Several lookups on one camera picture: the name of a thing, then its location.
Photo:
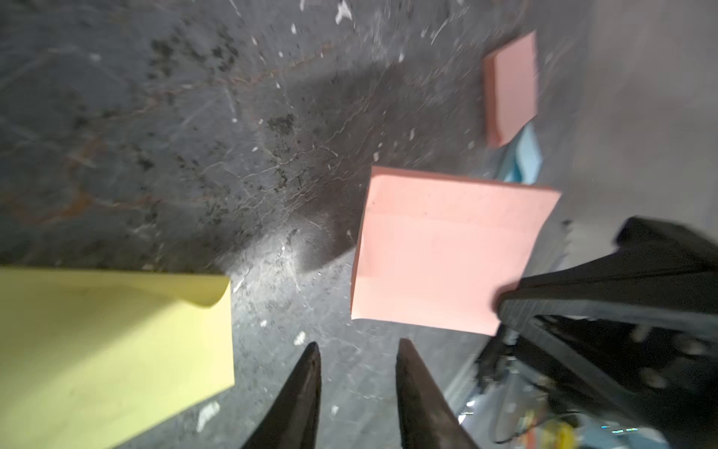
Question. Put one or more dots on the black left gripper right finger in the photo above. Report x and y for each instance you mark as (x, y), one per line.
(425, 418)

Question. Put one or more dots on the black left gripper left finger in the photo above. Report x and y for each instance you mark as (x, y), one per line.
(293, 419)

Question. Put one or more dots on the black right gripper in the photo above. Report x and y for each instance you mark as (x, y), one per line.
(644, 350)

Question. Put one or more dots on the pink memo pad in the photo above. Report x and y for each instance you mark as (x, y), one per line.
(511, 88)
(435, 250)

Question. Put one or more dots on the yellow torn memo page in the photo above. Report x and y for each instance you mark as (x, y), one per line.
(91, 359)

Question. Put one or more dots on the blue memo pad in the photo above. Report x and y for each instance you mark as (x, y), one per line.
(522, 159)

